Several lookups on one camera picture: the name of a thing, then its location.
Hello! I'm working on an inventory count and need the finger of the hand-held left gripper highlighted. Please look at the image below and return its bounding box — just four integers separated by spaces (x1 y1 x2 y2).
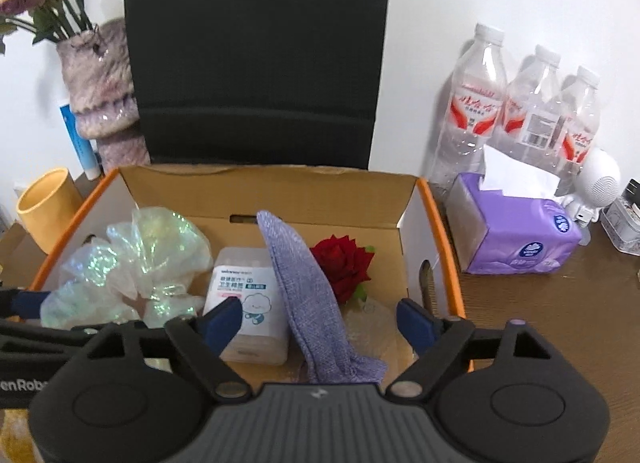
0 319 103 350
0 288 51 322

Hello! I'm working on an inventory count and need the orange-edged cardboard box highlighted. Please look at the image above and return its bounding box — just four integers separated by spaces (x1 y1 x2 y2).
27 166 468 384

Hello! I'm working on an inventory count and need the purple tissue pack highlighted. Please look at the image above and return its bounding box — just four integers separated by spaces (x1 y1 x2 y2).
445 144 583 275

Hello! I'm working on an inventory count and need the iridescent plastic wrap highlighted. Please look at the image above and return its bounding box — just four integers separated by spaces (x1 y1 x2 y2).
40 207 215 330

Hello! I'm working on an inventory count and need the white astronaut speaker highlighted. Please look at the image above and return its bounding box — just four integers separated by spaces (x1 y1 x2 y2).
562 148 622 246

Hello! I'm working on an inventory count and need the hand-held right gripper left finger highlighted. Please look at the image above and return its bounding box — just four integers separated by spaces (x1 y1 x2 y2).
86 296 252 401

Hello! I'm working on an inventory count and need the purple knit cloth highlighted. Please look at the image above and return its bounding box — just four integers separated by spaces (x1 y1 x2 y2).
256 210 388 385

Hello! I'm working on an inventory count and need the clear plastic bag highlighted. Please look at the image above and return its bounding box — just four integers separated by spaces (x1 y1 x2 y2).
342 299 417 375

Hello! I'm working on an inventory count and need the blue and white tube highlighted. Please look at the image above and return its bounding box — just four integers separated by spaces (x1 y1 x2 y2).
60 103 103 180

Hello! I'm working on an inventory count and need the black chair back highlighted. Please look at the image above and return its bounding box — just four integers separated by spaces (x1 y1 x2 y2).
122 0 393 169

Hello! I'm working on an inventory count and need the white cotton swab box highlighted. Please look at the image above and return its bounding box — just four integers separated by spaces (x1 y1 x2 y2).
202 247 291 365

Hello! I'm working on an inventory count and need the clear water bottle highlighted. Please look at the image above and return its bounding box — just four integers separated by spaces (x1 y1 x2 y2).
500 44 562 166
432 23 507 189
557 66 602 194

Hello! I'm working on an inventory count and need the yellow cup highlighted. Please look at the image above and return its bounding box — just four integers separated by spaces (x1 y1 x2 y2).
15 168 85 255

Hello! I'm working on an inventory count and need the purple fuzzy vase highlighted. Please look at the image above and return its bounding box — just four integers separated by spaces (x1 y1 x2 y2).
56 18 151 169

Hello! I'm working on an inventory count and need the clear plastic container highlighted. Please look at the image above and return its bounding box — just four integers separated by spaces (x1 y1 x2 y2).
600 183 640 256

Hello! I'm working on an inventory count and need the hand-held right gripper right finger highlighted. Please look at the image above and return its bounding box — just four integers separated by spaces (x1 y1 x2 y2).
384 298 555 401

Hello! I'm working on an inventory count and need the red rose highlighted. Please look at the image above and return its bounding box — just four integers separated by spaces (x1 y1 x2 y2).
309 237 376 305

